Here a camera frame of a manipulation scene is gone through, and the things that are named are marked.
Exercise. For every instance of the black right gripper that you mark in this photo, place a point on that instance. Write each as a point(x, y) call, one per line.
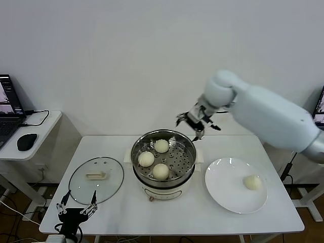
point(194, 124)

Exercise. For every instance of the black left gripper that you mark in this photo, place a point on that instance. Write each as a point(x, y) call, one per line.
point(72, 217)

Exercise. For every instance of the round glass pot lid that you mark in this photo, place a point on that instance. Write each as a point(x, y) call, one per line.
point(101, 188)

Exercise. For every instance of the white steamed baozi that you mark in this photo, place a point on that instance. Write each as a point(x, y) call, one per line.
point(161, 146)
point(146, 159)
point(160, 171)
point(252, 182)

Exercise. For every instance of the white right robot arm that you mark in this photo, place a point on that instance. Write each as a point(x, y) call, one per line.
point(265, 111)

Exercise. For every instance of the perforated steel steamer basket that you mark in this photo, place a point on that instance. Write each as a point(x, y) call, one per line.
point(182, 164)

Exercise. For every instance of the round white plate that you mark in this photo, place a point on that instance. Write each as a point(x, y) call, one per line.
point(227, 187)

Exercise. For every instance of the cream electric cooker base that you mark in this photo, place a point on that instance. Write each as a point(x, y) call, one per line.
point(164, 193)

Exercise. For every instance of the white side desk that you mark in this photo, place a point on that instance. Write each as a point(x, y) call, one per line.
point(310, 206)
point(40, 141)

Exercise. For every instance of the black computer mouse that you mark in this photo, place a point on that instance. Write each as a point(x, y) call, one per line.
point(26, 141)

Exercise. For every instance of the open black laptop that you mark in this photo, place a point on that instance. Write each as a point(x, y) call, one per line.
point(319, 111)
point(7, 126)

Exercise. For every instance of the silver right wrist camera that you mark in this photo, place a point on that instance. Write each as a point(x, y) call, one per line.
point(197, 111)

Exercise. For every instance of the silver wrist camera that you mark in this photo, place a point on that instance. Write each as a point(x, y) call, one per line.
point(197, 111)
point(57, 239)

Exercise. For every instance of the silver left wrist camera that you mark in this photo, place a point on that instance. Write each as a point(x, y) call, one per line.
point(57, 239)

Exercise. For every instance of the white wall socket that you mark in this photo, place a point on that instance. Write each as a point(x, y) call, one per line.
point(42, 168)

